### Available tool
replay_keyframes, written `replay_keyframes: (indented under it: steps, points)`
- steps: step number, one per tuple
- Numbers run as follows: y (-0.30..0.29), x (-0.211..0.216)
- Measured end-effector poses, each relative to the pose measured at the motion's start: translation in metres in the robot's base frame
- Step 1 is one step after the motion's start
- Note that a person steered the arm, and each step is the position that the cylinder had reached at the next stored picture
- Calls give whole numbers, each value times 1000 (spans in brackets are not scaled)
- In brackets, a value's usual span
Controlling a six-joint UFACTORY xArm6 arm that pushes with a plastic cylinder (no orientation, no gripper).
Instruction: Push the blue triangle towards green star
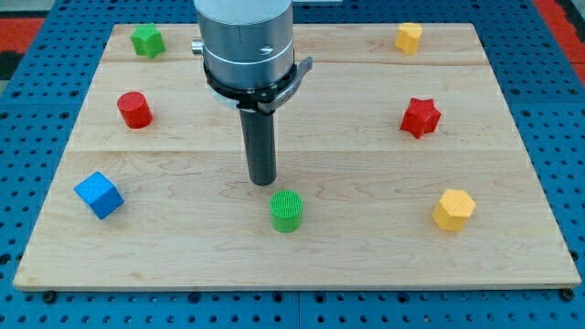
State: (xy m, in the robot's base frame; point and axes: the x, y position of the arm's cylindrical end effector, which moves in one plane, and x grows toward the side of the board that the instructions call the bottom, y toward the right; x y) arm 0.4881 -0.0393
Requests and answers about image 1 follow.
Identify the wooden board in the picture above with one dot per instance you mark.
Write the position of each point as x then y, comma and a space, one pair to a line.
193, 221

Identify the yellow hexagon block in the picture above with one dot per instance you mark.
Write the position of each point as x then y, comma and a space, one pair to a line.
453, 210

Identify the blue cube block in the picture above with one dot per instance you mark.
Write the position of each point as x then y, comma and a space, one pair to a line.
99, 194

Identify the red cylinder block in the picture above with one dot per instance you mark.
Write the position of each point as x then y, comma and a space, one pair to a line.
134, 110

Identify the green star block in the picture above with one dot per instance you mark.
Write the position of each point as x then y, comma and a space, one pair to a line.
147, 41

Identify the green cylinder block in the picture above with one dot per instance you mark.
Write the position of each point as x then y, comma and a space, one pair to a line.
286, 208

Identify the red star block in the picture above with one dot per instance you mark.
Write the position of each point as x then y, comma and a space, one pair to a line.
421, 117

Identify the yellow heart block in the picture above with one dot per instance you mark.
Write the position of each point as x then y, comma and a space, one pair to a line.
408, 37

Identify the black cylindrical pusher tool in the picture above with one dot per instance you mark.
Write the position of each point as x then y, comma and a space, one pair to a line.
259, 143

